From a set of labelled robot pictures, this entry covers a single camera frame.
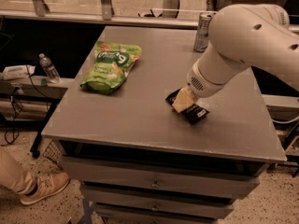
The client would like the black rxbar chocolate bar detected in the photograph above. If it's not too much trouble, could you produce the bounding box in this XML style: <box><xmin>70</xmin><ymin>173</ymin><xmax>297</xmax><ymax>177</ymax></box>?
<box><xmin>165</xmin><ymin>90</ymin><xmax>209</xmax><ymax>125</ymax></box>

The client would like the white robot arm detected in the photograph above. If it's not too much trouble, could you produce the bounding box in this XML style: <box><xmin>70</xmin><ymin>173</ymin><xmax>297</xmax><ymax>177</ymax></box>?
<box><xmin>173</xmin><ymin>4</ymin><xmax>299</xmax><ymax>113</ymax></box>

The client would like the green rice chip bag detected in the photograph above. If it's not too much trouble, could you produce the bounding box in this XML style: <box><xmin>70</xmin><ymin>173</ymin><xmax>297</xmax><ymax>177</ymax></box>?
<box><xmin>80</xmin><ymin>41</ymin><xmax>142</xmax><ymax>94</ymax></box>

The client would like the silver drink can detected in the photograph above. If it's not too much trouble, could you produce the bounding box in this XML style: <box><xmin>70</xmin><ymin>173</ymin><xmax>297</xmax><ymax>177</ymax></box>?
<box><xmin>193</xmin><ymin>12</ymin><xmax>214</xmax><ymax>52</ymax></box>

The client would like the grey drawer cabinet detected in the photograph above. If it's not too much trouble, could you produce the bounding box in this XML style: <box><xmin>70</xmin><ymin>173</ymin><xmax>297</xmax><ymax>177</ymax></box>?
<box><xmin>59</xmin><ymin>141</ymin><xmax>259</xmax><ymax>224</ymax></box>

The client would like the clear plastic water bottle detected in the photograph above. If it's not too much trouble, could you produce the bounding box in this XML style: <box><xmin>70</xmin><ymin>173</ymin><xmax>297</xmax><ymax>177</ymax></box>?
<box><xmin>38</xmin><ymin>53</ymin><xmax>60</xmax><ymax>83</ymax></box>

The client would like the grey side bench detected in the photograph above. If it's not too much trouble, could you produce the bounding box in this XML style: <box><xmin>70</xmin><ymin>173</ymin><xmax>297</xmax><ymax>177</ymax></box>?
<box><xmin>0</xmin><ymin>76</ymin><xmax>74</xmax><ymax>159</ymax></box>

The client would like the tan sneaker shoe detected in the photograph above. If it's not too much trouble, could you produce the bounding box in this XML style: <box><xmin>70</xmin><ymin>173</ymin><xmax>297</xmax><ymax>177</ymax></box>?
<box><xmin>21</xmin><ymin>172</ymin><xmax>70</xmax><ymax>205</ymax></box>

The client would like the white tissue pack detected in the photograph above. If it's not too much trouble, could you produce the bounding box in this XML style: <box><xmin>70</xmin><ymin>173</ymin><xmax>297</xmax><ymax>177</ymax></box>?
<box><xmin>1</xmin><ymin>64</ymin><xmax>36</xmax><ymax>80</ymax></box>

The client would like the beige trouser leg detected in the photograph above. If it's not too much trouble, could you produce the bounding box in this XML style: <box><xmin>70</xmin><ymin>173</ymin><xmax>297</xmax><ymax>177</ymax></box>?
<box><xmin>0</xmin><ymin>148</ymin><xmax>37</xmax><ymax>194</ymax></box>

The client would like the wire mesh basket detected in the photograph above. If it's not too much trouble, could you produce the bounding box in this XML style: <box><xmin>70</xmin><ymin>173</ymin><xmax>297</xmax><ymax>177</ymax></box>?
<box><xmin>43</xmin><ymin>141</ymin><xmax>62</xmax><ymax>166</ymax></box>

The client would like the black cable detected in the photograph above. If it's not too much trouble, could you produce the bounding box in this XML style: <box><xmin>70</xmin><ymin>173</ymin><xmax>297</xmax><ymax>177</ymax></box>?
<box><xmin>3</xmin><ymin>64</ymin><xmax>48</xmax><ymax>146</ymax></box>

